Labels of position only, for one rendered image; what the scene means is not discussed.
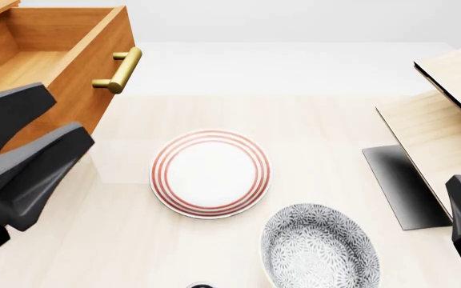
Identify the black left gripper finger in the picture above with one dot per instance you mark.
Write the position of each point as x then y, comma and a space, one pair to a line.
34, 168
10, 114

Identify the open wooden drawer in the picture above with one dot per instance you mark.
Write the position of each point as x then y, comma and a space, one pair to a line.
82, 69

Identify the pale wooden stand, black base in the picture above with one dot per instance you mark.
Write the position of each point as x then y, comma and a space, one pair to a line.
434, 129

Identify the grey patterned bowl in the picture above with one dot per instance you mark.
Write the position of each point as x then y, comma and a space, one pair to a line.
318, 249

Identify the white plate with red rings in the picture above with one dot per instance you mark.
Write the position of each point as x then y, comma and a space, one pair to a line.
210, 173

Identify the small dark round object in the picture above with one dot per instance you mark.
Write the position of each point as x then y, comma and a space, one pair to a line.
201, 285

